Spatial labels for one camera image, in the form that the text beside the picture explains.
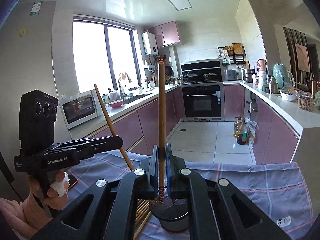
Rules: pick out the white microwave oven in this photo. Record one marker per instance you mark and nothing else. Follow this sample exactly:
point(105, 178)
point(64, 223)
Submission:
point(80, 108)

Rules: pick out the left hand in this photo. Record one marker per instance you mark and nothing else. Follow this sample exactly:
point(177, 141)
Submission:
point(22, 220)

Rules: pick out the kitchen window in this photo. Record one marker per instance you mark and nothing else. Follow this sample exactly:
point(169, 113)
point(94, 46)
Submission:
point(104, 55)

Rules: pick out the yellow cooking oil bottle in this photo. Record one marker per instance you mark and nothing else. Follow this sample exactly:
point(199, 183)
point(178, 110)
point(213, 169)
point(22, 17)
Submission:
point(237, 123)

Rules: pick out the purple plaid tablecloth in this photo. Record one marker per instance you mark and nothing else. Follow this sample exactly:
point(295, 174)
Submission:
point(277, 189)

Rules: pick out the black mesh utensil holder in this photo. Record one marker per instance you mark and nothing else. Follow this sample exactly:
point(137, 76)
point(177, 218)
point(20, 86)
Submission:
point(172, 214)

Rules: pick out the pink bowl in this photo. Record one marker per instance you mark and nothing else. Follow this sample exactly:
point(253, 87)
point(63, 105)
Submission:
point(116, 104)

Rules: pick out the wooden chopstick plain brown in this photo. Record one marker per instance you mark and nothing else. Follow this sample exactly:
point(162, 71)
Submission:
point(113, 131)

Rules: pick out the white water heater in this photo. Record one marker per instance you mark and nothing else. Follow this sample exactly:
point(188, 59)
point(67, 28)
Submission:
point(150, 44)

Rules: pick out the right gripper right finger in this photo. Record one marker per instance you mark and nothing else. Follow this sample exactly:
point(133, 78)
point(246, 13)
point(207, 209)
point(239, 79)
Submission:
point(175, 187)

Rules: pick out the pink thermos jug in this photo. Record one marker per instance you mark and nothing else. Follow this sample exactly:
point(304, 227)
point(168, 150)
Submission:
point(262, 65)

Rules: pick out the steel stock pot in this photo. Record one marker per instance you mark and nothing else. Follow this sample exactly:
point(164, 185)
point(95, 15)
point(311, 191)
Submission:
point(247, 75)

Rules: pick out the mint green kettle appliance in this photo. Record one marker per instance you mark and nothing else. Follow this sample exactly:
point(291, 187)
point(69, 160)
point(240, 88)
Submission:
point(283, 76)

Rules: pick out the black built-in oven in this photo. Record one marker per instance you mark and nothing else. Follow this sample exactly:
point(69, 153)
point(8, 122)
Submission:
point(204, 101)

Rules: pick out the wooden chopstick red patterned end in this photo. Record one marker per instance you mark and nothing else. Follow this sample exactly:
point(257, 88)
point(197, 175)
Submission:
point(161, 127)

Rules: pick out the black range hood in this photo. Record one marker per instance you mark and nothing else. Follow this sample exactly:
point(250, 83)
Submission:
point(202, 71)

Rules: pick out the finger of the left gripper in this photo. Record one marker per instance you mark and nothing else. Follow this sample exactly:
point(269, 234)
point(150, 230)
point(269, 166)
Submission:
point(104, 144)

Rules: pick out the grey refrigerator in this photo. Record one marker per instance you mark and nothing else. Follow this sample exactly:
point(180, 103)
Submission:
point(26, 65)

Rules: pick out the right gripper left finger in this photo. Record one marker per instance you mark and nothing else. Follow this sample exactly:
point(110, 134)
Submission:
point(148, 188)

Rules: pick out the dark sauce bottle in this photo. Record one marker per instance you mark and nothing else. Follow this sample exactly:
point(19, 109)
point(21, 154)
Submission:
point(241, 138)

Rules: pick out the black wall spice rack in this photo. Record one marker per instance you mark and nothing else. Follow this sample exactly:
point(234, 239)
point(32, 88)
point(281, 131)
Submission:
point(232, 55)

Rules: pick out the pink wall cabinet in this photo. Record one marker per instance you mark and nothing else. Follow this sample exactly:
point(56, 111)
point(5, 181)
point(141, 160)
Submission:
point(166, 34)

